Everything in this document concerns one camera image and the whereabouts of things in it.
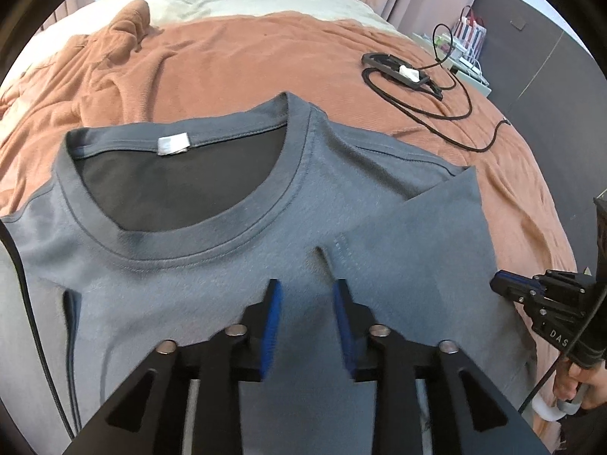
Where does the striped gift bag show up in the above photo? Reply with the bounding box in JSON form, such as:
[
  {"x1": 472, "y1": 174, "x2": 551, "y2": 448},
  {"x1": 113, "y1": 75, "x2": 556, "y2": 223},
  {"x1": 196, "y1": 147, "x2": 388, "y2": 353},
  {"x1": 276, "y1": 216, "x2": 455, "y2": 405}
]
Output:
[{"x1": 453, "y1": 6, "x2": 488, "y2": 53}]

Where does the black device with cable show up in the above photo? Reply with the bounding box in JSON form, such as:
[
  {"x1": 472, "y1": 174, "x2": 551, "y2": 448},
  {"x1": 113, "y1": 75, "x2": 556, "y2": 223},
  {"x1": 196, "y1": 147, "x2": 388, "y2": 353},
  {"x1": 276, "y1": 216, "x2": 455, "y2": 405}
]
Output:
[{"x1": 361, "y1": 24, "x2": 510, "y2": 152}]

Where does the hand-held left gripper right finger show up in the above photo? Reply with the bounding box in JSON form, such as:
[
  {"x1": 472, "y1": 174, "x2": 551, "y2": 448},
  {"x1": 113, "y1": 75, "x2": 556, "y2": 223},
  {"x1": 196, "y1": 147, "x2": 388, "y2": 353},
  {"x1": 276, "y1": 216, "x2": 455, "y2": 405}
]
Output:
[{"x1": 332, "y1": 279, "x2": 553, "y2": 455}]

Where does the orange-brown blanket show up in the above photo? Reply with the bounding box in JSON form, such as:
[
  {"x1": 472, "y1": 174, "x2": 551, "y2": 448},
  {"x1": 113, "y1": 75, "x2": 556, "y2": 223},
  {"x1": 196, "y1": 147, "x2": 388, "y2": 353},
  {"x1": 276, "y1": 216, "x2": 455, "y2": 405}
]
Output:
[{"x1": 0, "y1": 0, "x2": 577, "y2": 295}]

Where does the person's right forearm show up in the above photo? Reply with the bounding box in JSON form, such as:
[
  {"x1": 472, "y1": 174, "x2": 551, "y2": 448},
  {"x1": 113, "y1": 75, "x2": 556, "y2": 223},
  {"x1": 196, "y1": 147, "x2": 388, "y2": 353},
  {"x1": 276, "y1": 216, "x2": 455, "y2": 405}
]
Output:
[{"x1": 557, "y1": 403, "x2": 607, "y2": 455}]

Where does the left hand-held gripper black cable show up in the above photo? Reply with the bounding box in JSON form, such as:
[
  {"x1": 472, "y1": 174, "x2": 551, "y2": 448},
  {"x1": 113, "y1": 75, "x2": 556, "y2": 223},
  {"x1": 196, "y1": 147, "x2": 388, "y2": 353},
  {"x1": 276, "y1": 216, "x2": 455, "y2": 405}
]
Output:
[{"x1": 0, "y1": 220, "x2": 79, "y2": 439}]

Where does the cream bed sheet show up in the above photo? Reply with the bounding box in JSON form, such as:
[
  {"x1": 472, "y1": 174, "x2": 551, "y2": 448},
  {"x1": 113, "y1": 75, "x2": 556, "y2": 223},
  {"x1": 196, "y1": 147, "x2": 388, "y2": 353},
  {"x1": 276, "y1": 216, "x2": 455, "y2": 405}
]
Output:
[{"x1": 45, "y1": 0, "x2": 404, "y2": 39}]

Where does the hand-held gripper black cable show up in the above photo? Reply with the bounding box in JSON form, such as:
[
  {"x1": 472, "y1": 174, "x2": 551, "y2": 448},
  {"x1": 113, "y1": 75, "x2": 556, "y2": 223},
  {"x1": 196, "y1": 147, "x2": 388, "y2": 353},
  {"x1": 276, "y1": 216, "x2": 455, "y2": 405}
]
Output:
[
  {"x1": 0, "y1": 220, "x2": 79, "y2": 439},
  {"x1": 517, "y1": 289, "x2": 605, "y2": 415}
]

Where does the person's right hand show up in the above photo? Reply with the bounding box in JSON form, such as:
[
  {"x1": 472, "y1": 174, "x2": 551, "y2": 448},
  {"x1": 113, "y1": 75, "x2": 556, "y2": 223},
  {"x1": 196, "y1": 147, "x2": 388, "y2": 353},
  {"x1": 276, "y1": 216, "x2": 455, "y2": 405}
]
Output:
[{"x1": 552, "y1": 358, "x2": 603, "y2": 411}]

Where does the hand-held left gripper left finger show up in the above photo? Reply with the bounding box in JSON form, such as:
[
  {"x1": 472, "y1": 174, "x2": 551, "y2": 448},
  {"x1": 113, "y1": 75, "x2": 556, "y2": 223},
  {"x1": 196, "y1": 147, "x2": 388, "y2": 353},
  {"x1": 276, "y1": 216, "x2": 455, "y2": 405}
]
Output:
[{"x1": 61, "y1": 279, "x2": 285, "y2": 455}]

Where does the white nightstand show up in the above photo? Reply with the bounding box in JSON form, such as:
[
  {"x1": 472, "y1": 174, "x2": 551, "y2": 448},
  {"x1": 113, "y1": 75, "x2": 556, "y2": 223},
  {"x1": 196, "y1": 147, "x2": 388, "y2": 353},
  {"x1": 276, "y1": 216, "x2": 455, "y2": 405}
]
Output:
[{"x1": 412, "y1": 31, "x2": 491, "y2": 91}]

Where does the right hand-held gripper black cable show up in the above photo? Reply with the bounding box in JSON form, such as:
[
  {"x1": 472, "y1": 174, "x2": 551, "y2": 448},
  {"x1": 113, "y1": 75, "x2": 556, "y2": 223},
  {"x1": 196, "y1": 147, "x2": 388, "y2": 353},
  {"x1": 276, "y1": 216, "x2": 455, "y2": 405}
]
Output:
[{"x1": 517, "y1": 289, "x2": 605, "y2": 415}]

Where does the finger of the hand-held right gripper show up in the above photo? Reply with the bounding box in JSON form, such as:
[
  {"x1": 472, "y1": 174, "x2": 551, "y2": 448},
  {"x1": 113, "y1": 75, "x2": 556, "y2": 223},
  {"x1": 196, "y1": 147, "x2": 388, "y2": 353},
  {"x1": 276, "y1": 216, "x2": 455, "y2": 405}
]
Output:
[
  {"x1": 495, "y1": 284, "x2": 546, "y2": 302},
  {"x1": 491, "y1": 269, "x2": 546, "y2": 287}
]

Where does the grey t-shirt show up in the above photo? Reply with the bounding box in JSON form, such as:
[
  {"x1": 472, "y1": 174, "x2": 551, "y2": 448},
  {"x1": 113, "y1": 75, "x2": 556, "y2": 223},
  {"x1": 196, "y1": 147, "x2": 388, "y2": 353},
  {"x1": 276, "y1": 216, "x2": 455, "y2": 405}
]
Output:
[{"x1": 0, "y1": 91, "x2": 539, "y2": 455}]

